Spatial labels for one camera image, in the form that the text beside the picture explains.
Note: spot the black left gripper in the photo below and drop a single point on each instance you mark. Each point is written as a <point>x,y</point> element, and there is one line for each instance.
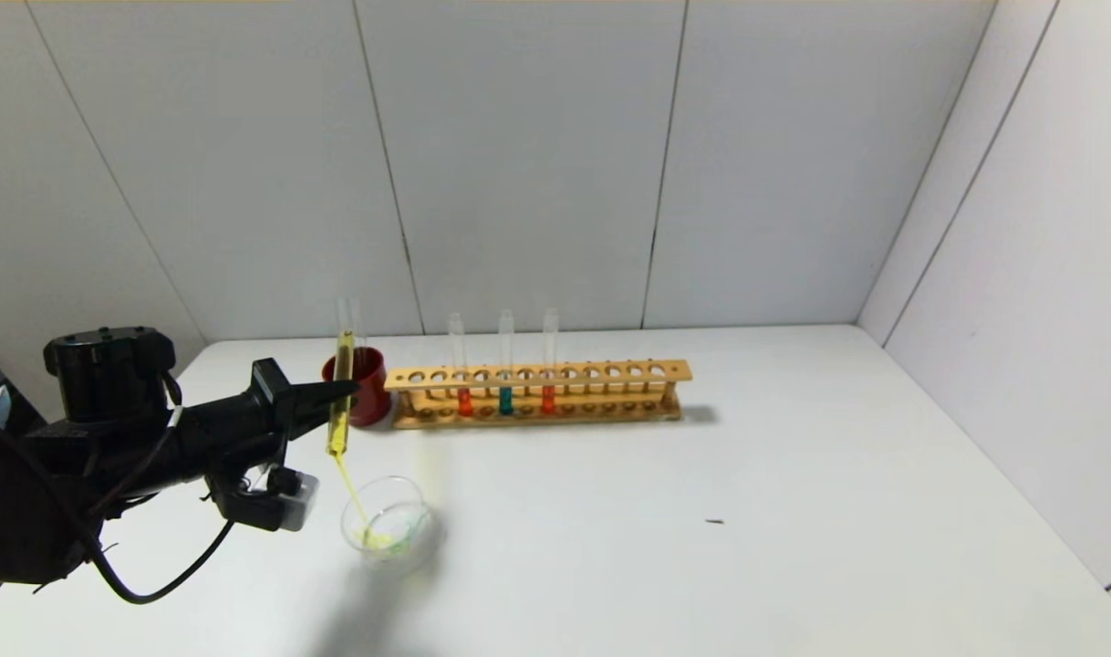
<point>272,394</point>

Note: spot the test tube with yellow liquid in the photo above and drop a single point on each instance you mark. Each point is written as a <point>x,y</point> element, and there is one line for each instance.
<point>340,429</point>

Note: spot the test tube with red liquid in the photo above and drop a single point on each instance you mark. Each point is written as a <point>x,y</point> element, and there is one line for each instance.
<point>464,401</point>
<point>548,398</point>

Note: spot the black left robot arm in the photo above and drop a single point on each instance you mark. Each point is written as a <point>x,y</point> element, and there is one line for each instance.
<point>26,511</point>

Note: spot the empty glass test tube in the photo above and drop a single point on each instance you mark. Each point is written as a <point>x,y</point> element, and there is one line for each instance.
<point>358,319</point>

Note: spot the test tube with teal liquid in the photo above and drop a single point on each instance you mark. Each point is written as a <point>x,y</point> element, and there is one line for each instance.
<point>505,400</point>

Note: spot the wooden test tube rack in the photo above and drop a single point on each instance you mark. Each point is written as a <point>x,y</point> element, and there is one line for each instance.
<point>537,373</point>

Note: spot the dark red cup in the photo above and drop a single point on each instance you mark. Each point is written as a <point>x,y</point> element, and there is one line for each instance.
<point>369,388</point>

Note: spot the clear glass beaker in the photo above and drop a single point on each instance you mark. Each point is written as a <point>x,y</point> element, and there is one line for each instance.
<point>393,540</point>

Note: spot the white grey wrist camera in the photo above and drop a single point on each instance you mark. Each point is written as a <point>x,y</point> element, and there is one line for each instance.
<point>277,506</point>

